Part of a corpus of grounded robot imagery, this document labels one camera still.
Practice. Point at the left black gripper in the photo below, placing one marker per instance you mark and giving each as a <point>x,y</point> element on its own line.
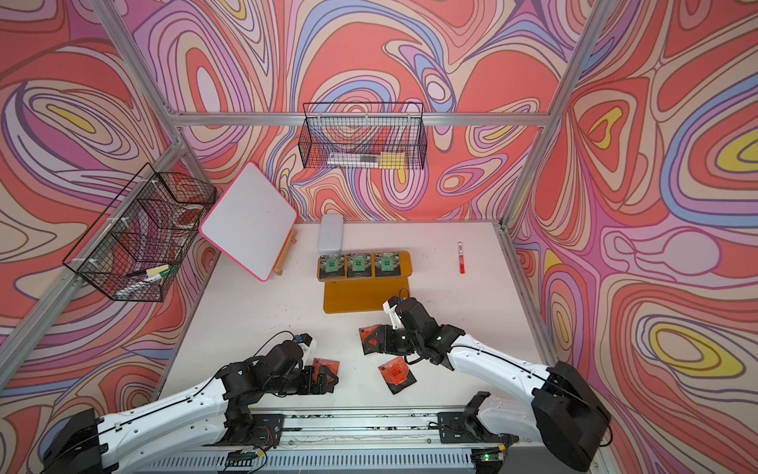
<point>321,387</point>

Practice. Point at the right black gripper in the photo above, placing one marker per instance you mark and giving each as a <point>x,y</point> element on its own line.
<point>385,343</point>

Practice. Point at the red tea bag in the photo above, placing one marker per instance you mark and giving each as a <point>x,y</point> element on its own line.
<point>397,375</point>
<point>326,367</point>
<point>370,336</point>

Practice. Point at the yellow wooden two-tier shelf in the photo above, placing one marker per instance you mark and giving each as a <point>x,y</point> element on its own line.
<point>352,295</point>

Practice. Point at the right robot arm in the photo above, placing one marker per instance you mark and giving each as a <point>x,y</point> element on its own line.
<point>550,404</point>

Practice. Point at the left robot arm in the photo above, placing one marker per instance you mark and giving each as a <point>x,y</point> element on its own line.
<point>215,412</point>

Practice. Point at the white plastic box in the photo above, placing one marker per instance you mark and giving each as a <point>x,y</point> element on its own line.
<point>331,234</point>

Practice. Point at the red marker pen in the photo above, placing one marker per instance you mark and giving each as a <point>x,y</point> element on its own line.
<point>461,258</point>

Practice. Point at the wooden easel stand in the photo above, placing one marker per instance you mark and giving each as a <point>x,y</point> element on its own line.
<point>285,251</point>

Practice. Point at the white board with pink edge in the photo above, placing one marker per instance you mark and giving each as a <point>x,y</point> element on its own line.
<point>250,223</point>

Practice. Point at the yellow sticky notes in basket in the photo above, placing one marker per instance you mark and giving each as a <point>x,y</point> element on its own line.
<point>392,160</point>

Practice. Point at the green yellow markers in basket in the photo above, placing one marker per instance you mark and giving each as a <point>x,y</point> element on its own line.
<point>155,272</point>

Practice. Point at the black wire basket back wall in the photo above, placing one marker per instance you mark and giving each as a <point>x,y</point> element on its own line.
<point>351,135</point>

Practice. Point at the black wire basket wall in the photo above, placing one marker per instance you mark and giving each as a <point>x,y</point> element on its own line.
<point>152,221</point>
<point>351,135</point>

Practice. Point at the black wire basket left wall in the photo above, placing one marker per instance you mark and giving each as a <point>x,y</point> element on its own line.
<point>152,221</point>

